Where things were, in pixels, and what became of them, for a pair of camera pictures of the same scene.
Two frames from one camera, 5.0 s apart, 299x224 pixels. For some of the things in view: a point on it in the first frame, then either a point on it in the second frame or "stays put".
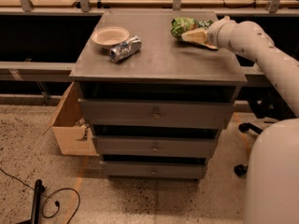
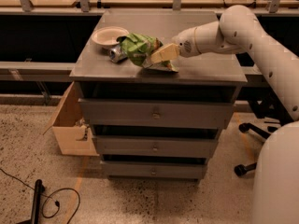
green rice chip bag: [179, 24] to [138, 49]
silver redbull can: [124, 49] stays put
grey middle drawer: [157, 146] stays put
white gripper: [213, 32] to [184, 45]
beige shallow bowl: [110, 36] stays put
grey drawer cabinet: [156, 103] stays put
